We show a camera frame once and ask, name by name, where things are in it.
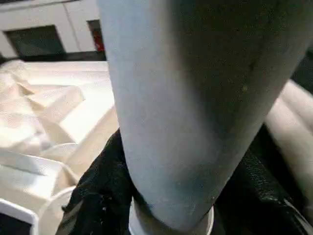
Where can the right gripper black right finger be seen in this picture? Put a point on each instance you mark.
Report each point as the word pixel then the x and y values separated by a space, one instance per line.
pixel 264 203

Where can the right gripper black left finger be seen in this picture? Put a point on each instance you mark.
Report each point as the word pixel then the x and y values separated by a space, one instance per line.
pixel 102 195

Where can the white plastic table top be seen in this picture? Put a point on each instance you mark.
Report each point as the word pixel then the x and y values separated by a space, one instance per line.
pixel 49 110

